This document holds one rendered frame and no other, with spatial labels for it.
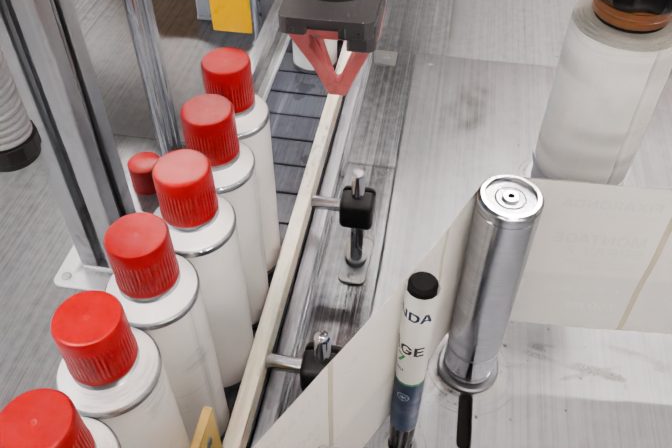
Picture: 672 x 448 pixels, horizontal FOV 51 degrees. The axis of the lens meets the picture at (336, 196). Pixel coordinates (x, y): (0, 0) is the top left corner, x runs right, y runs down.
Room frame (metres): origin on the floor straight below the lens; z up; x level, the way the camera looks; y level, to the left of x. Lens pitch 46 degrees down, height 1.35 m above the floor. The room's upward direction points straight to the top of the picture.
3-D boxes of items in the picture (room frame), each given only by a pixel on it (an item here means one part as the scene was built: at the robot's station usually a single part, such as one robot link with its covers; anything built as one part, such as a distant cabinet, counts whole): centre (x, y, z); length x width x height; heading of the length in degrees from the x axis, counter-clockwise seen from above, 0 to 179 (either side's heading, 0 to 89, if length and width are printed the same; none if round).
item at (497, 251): (0.28, -0.10, 0.97); 0.05 x 0.05 x 0.19
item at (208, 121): (0.34, 0.08, 0.98); 0.05 x 0.05 x 0.20
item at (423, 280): (0.22, -0.04, 0.97); 0.02 x 0.02 x 0.19
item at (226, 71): (0.39, 0.07, 0.98); 0.05 x 0.05 x 0.20
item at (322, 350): (0.27, 0.03, 0.89); 0.06 x 0.03 x 0.12; 80
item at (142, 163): (0.53, 0.20, 0.85); 0.03 x 0.03 x 0.03
